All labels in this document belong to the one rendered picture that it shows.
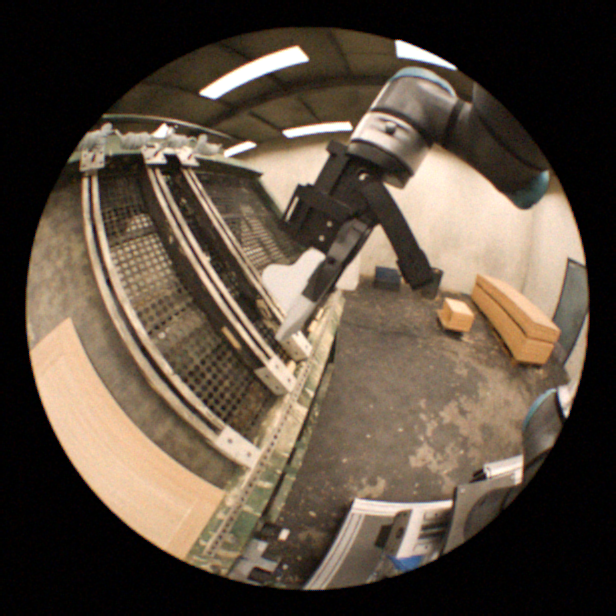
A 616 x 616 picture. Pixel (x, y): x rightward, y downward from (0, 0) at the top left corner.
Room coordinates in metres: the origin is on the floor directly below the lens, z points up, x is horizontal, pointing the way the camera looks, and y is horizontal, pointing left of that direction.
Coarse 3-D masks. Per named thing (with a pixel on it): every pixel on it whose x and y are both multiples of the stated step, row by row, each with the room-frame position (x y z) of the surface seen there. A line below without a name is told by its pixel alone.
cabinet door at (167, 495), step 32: (32, 352) -0.03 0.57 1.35; (64, 352) 0.06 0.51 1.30; (64, 384) 0.01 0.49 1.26; (96, 384) 0.08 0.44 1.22; (64, 416) -0.05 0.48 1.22; (96, 416) 0.02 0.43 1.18; (64, 448) -0.12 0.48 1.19; (96, 448) -0.05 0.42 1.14; (128, 448) 0.01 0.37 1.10; (96, 480) -0.13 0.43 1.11; (128, 480) -0.07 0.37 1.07; (160, 480) -0.02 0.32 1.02; (192, 480) 0.02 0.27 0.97; (128, 512) -0.17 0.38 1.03; (160, 512) -0.12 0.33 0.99; (192, 512) -0.07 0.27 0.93; (160, 544) -0.24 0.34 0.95; (192, 544) -0.20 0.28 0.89
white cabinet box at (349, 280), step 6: (360, 252) 4.13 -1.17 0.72; (354, 264) 3.60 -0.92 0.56; (348, 270) 3.65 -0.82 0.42; (354, 270) 3.60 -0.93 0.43; (342, 276) 3.69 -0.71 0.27; (348, 276) 3.64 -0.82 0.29; (354, 276) 3.59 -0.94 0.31; (342, 282) 3.69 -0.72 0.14; (348, 282) 3.64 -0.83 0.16; (354, 282) 3.59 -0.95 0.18; (342, 288) 3.68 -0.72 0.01; (348, 288) 3.63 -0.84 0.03; (354, 288) 3.67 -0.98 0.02
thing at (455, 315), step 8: (448, 304) 2.16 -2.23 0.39; (456, 304) 2.14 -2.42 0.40; (464, 304) 2.14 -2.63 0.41; (440, 312) 2.37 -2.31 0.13; (448, 312) 2.08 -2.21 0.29; (456, 312) 1.89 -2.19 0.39; (464, 312) 1.86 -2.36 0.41; (440, 320) 2.14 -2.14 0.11; (448, 320) 1.97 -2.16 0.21; (456, 320) 1.86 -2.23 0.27; (464, 320) 1.81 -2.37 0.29; (448, 328) 1.90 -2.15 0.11; (456, 328) 1.84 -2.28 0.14; (464, 328) 1.79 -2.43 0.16
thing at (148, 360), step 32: (96, 160) 0.32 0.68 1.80; (96, 192) 0.31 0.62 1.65; (96, 224) 0.28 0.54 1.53; (96, 256) 0.24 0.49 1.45; (96, 288) 0.23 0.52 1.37; (128, 320) 0.23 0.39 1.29; (128, 352) 0.19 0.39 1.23; (160, 384) 0.17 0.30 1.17; (192, 416) 0.16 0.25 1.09; (224, 448) 0.13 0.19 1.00; (256, 448) 0.17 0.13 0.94
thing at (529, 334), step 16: (480, 288) 2.79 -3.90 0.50; (496, 288) 2.14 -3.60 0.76; (512, 288) 2.25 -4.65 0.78; (480, 304) 2.56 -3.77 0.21; (496, 304) 1.97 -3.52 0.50; (512, 304) 1.51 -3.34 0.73; (528, 304) 1.42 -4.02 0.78; (496, 320) 1.79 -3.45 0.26; (512, 320) 1.37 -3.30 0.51; (528, 320) 0.99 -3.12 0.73; (544, 320) 0.84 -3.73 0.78; (496, 336) 1.62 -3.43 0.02; (512, 336) 1.19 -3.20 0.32; (528, 336) 0.86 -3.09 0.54; (544, 336) 0.67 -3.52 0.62; (512, 352) 1.01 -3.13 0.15; (528, 352) 0.76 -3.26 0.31; (544, 352) 0.55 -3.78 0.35; (528, 368) 0.65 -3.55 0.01
